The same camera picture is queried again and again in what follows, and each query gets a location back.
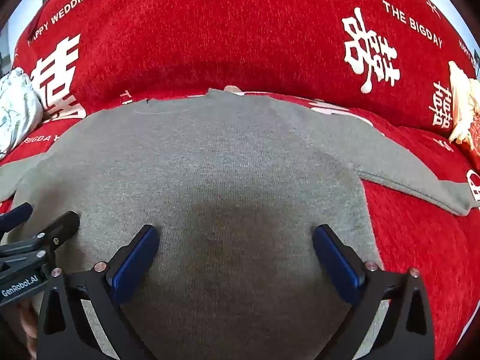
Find white patterned cloth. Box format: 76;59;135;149
0;67;43;160

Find person's left hand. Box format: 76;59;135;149
18;301;41;358

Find red printed sofa cover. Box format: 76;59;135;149
0;0;480;360

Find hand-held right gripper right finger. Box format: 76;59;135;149
313;224;436;360

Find grey knit sweater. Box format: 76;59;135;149
0;88;480;360

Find cream and red cushion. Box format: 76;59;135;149
448;61;480;167

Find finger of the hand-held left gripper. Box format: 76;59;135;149
0;202;34;234
35;211;81;253

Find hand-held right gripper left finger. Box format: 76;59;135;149
35;225;160;360

